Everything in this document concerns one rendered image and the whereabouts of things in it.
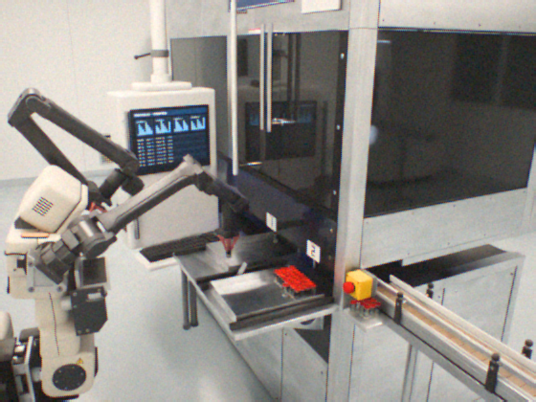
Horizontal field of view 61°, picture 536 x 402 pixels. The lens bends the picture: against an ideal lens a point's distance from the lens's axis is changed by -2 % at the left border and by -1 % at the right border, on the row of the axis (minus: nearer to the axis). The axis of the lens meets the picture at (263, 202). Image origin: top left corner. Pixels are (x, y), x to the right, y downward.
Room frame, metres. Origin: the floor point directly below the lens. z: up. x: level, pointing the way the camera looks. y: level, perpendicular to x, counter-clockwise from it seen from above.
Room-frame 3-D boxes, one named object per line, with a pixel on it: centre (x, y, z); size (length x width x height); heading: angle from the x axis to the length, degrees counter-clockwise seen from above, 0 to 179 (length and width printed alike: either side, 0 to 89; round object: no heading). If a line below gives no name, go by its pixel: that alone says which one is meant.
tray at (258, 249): (1.85, 0.05, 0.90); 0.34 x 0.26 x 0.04; 117
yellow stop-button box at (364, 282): (1.37, -0.32, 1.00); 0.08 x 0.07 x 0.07; 117
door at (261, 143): (2.07, 0.04, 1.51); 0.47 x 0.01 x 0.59; 27
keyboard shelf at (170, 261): (2.10, 0.41, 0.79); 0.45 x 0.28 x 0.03; 125
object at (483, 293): (2.56, -0.25, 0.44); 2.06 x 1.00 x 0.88; 27
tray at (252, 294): (1.49, -0.01, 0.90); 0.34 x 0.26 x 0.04; 116
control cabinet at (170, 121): (2.26, 0.49, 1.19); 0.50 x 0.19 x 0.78; 125
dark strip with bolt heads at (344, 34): (1.49, -0.24, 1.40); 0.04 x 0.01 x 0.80; 27
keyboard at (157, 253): (2.08, 0.40, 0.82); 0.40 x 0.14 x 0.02; 125
